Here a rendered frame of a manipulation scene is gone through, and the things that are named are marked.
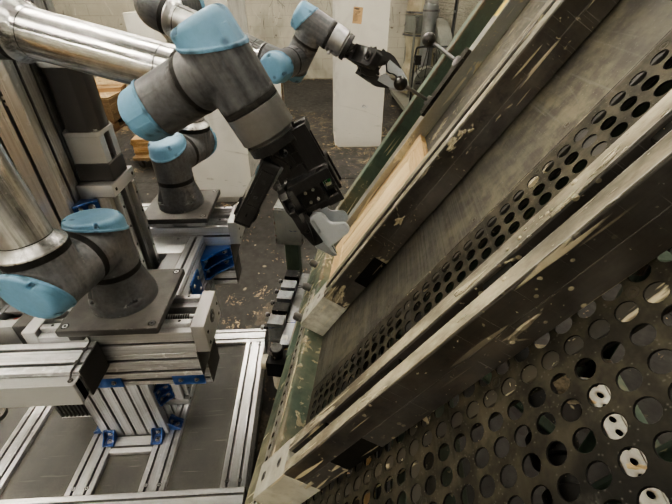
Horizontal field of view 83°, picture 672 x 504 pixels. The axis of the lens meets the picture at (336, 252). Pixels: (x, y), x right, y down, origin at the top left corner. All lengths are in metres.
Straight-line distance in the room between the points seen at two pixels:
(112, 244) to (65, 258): 0.11
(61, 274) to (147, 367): 0.40
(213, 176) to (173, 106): 3.14
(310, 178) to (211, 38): 0.19
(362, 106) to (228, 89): 4.44
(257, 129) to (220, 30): 0.11
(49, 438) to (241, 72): 1.74
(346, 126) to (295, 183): 4.44
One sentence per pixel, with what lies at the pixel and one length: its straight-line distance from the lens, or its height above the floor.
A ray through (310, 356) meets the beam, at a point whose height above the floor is 0.89.
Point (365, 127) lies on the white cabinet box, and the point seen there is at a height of 0.24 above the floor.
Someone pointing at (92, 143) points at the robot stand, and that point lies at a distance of 1.13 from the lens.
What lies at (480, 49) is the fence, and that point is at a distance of 1.18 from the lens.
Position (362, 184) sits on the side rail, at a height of 1.03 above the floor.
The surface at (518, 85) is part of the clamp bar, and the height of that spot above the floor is 1.53.
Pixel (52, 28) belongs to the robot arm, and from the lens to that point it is 0.78.
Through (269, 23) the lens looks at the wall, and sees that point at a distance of 9.20.
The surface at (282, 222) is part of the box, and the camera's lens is 1.59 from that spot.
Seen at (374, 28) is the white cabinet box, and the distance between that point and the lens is 4.79.
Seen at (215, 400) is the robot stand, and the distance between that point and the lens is 1.83.
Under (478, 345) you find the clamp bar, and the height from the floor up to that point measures 1.36.
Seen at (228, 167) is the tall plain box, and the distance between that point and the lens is 3.60.
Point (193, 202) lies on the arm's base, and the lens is 1.39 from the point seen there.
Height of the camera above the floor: 1.66
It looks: 35 degrees down
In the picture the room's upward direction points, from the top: straight up
